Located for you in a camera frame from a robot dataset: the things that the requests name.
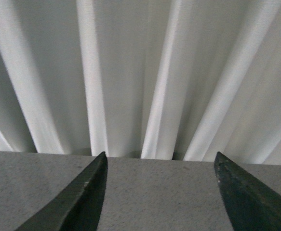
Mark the white pleated curtain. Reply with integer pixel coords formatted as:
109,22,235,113
0,0,281,165

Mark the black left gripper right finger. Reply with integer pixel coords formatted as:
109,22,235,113
214,152,281,231

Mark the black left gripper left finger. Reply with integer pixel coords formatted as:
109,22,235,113
17,152,108,231

